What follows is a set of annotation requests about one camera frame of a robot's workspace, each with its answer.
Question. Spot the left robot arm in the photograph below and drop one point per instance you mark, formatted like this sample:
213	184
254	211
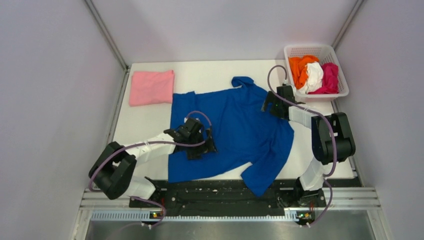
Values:
113	173

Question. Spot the left corner metal post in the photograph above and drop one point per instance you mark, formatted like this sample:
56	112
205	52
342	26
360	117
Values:
104	31

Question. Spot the folded pink t shirt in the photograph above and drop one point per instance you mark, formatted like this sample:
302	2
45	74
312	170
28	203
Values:
151	87

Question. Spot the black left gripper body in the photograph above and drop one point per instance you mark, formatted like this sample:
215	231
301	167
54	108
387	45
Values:
196	139

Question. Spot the white t shirt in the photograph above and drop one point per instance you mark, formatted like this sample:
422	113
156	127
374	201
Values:
311	78

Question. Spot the right corner metal post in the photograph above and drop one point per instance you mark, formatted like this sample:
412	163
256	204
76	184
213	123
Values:
347	23

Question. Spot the corner metal post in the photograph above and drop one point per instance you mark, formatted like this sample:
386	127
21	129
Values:
347	23
104	31

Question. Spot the blue t shirt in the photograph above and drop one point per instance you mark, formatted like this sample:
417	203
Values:
243	135

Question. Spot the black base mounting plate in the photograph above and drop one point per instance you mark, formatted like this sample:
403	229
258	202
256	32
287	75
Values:
232	198

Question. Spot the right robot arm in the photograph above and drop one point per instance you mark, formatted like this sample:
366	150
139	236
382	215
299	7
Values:
332	140

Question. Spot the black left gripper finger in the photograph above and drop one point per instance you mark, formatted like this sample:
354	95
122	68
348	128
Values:
209	142
195	154

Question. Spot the orange t shirt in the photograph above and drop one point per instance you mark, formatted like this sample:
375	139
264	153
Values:
298	67

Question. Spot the white slotted cable duct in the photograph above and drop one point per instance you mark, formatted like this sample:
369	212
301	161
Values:
152	216

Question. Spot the magenta t shirt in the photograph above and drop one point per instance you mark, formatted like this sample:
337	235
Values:
330	80

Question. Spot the white plastic basket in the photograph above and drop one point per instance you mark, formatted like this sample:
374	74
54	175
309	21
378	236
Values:
326	55

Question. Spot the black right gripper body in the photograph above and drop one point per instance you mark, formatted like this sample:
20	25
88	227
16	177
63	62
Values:
275	109

